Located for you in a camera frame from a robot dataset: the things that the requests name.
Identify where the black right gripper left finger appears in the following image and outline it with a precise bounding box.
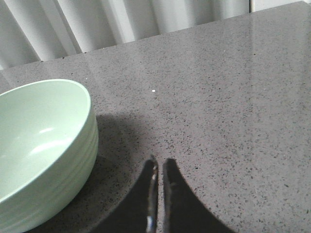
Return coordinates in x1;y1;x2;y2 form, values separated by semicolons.
91;156;158;233

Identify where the green ribbed bowl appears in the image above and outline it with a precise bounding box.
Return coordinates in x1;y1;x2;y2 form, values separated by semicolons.
0;79;99;233

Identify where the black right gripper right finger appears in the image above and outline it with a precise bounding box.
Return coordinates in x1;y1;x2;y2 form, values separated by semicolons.
163;159;233;233

